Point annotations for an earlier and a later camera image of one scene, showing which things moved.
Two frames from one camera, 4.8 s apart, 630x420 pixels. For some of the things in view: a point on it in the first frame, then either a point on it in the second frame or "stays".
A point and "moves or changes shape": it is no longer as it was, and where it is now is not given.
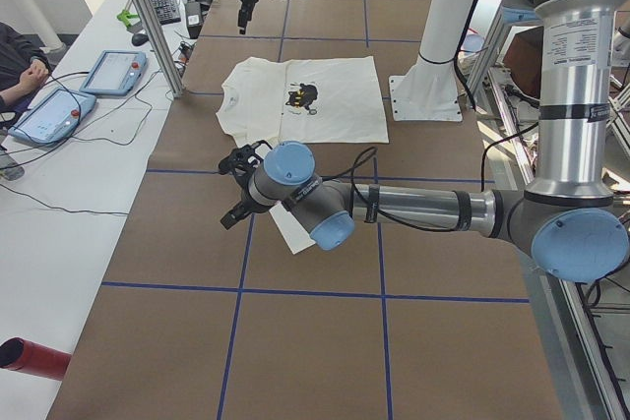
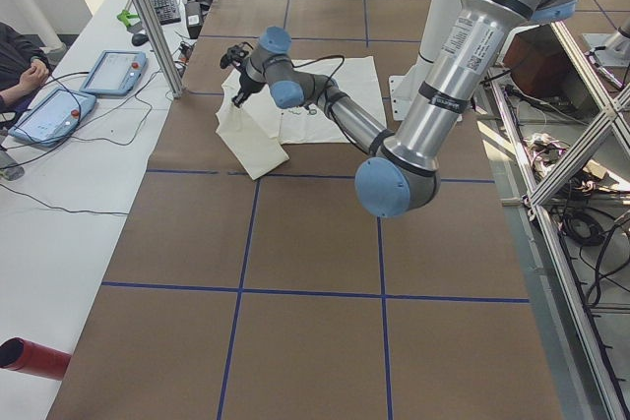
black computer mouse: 140,39 stays
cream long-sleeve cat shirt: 316,100 moves or changes shape
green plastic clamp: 126,16 stays
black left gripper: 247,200 -> 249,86
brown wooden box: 523,58 stays
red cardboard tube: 32,358 stays
